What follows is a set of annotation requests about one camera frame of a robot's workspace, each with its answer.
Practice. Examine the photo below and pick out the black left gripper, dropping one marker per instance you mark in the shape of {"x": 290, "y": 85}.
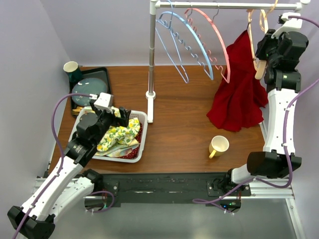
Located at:
{"x": 122, "y": 120}

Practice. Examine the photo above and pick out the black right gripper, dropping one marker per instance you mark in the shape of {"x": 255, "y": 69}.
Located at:
{"x": 263, "y": 43}

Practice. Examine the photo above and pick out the light wooden hanger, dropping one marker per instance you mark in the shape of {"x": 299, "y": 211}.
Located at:
{"x": 259, "y": 65}

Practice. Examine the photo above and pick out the yellow lemon print garment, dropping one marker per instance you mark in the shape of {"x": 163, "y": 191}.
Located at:
{"x": 119, "y": 135}

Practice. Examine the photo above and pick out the pastel floral skirt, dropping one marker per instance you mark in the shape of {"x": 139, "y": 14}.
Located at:
{"x": 119, "y": 150}

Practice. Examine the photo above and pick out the red polka dot skirt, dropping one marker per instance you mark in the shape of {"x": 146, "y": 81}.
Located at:
{"x": 133, "y": 154}

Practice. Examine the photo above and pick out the pink plastic hanger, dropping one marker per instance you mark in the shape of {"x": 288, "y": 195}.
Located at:
{"x": 212, "y": 42}

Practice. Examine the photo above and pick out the plain red garment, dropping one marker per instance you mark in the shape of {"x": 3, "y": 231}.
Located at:
{"x": 238, "y": 104}

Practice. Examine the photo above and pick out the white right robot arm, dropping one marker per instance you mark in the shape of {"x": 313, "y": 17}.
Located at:
{"x": 278, "y": 158}

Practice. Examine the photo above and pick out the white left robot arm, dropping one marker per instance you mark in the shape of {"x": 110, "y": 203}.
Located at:
{"x": 37, "y": 217}

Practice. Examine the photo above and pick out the teal ceramic plate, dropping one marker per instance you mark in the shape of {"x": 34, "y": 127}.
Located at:
{"x": 88, "y": 86}

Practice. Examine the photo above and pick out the gold cutlery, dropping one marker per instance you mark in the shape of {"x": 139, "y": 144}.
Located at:
{"x": 76, "y": 110}

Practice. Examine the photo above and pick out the white plastic mesh basket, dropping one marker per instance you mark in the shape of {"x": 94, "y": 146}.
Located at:
{"x": 143, "y": 119}

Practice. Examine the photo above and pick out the black tray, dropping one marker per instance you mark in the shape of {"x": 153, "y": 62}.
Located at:
{"x": 101, "y": 73}

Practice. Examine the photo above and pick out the silver white clothes rack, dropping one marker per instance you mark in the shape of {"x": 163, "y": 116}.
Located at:
{"x": 207, "y": 66}

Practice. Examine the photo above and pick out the dark green cup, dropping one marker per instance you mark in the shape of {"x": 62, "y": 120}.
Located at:
{"x": 73, "y": 71}

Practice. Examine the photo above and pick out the yellow mug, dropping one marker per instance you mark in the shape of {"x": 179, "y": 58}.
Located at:
{"x": 218, "y": 145}

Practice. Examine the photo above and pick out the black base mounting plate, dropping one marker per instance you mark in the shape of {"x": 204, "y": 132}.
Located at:
{"x": 160, "y": 188}

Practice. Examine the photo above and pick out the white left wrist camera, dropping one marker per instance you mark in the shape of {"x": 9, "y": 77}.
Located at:
{"x": 102, "y": 101}

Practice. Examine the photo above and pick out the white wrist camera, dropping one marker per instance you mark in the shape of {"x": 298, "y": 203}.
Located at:
{"x": 102, "y": 101}
{"x": 289, "y": 22}

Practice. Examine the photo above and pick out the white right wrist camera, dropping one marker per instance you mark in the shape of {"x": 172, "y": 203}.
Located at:
{"x": 289, "y": 22}

